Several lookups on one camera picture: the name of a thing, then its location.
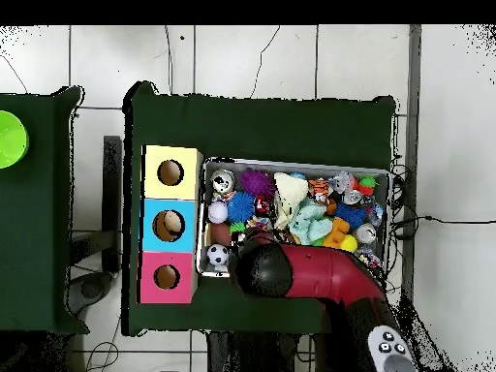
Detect wooden box with three holes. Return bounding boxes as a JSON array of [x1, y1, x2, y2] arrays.
[[137, 144, 204, 305]]

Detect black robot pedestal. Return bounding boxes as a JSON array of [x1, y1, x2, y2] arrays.
[[206, 330, 323, 372]]

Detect white baseball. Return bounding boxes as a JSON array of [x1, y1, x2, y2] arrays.
[[207, 201, 229, 225]]

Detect lime green bowl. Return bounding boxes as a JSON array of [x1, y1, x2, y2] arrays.
[[0, 109, 30, 170]]

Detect small soccer ball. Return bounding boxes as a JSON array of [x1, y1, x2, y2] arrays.
[[205, 243, 231, 267]]

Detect small dark green tablecloth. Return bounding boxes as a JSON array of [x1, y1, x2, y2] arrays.
[[0, 85, 90, 335]]

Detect beige brown ball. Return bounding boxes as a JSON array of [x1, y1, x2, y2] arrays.
[[162, 210, 183, 237]]

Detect large dark green tablecloth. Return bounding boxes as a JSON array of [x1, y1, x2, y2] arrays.
[[121, 79, 397, 337]]

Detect silver drink can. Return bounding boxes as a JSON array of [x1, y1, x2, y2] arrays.
[[210, 169, 236, 194]]

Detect purple spiky ball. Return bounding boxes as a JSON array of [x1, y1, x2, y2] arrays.
[[238, 169, 277, 199]]

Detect cream knit cloth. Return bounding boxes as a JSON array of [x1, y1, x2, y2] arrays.
[[272, 171, 310, 231]]

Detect grey stand base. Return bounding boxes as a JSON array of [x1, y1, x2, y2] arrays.
[[67, 270, 115, 316]]

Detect silver mesh bin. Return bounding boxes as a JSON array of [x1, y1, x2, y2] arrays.
[[195, 155, 392, 279]]

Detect yellow ball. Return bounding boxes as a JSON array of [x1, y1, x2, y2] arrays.
[[339, 233, 358, 253]]

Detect black power cable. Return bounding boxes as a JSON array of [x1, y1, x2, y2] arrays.
[[390, 214, 496, 227]]

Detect mint knit cloth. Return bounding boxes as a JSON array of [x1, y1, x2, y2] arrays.
[[288, 202, 334, 246]]

